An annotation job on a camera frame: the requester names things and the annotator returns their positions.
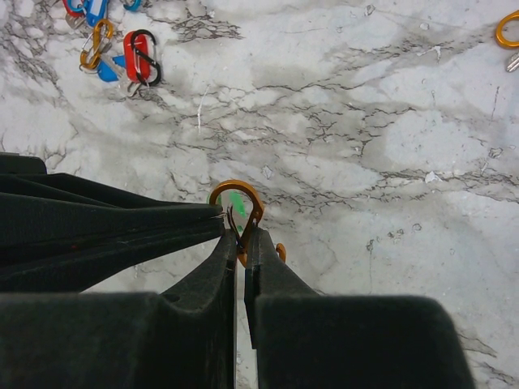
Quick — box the green tag key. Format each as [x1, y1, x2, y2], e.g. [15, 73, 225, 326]
[208, 190, 248, 236]

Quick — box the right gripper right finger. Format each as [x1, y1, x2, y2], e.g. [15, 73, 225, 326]
[244, 227, 325, 389]

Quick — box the blue tag key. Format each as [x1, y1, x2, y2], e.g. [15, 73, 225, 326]
[97, 55, 126, 83]
[65, 0, 109, 30]

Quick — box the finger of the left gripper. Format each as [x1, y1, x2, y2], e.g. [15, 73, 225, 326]
[1, 173, 223, 243]
[1, 220, 225, 292]

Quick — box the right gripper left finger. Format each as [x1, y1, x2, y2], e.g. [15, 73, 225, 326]
[160, 230, 237, 388]

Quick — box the orange S carabiner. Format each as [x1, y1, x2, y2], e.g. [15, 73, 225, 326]
[79, 19, 114, 71]
[208, 180, 264, 266]
[494, 10, 519, 49]

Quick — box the black tag key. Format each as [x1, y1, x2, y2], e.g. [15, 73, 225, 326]
[505, 52, 519, 72]

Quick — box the black S carabiner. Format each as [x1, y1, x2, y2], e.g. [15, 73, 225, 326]
[130, 29, 162, 87]

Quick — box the blue S carabiner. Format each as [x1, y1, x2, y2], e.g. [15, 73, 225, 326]
[122, 0, 142, 12]

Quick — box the red tag key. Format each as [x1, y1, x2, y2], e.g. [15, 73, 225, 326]
[123, 30, 152, 96]
[62, 0, 84, 19]

